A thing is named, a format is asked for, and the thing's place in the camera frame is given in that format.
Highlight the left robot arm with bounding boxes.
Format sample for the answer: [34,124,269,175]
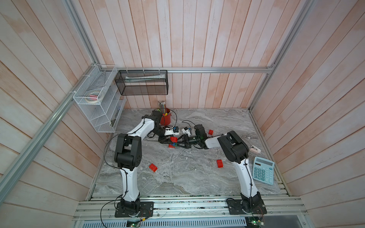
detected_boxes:
[114,110,172,214]

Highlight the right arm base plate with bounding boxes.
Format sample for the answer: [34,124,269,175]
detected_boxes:
[226,198,267,215]

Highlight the red pen cup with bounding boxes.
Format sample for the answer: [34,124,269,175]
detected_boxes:
[160,108,171,126]

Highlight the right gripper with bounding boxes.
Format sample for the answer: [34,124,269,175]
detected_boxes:
[174,135,200,149]

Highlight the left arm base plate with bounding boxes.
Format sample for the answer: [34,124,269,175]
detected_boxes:
[115,200,154,218]

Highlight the aluminium rail front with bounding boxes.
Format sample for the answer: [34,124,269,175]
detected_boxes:
[73,195,308,220]

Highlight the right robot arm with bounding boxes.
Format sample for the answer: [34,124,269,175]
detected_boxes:
[173,124,267,215]

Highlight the small white pink object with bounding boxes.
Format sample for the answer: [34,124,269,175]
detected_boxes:
[250,145,261,154]

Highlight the pens in cup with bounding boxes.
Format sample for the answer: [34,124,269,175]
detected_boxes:
[158,101,170,116]

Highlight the black mesh basket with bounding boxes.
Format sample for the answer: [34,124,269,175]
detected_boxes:
[115,70,169,96]

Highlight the white wire shelf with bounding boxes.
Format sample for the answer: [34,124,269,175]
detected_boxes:
[73,65,125,133]

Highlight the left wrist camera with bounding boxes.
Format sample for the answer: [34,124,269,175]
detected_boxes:
[164,126,180,136]

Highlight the calculator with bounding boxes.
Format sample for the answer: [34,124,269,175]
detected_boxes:
[253,156,275,185]

